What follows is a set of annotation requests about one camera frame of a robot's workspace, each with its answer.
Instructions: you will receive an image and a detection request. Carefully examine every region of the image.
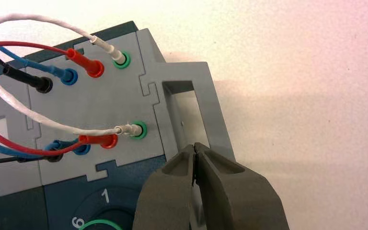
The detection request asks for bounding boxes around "blue and grey control box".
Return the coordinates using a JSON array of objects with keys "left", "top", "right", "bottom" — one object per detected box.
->
[{"left": 0, "top": 21, "right": 235, "bottom": 230}]

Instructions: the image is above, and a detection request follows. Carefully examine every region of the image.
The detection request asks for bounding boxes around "blue jumper cable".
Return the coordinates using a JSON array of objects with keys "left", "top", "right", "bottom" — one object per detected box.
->
[{"left": 0, "top": 34, "right": 91, "bottom": 160}]

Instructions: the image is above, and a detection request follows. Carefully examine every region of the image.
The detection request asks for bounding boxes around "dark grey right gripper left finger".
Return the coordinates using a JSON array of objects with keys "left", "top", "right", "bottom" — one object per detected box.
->
[{"left": 132, "top": 144, "right": 196, "bottom": 230}]

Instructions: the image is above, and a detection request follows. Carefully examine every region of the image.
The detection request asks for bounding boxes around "white jumper cable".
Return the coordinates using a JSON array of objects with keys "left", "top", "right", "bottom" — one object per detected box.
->
[{"left": 0, "top": 13, "right": 143, "bottom": 137}]

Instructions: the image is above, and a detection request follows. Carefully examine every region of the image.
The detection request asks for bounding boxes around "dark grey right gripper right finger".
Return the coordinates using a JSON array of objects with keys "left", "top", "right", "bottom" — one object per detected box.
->
[{"left": 195, "top": 142, "right": 290, "bottom": 230}]

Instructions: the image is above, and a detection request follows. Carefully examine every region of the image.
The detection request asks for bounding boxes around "black jumper cable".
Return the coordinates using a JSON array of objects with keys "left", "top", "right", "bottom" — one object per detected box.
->
[{"left": 0, "top": 49, "right": 65, "bottom": 165}]

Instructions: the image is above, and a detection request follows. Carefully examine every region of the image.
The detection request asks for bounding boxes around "red jumper cable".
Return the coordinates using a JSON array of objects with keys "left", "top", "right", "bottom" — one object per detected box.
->
[{"left": 0, "top": 41, "right": 118, "bottom": 157}]

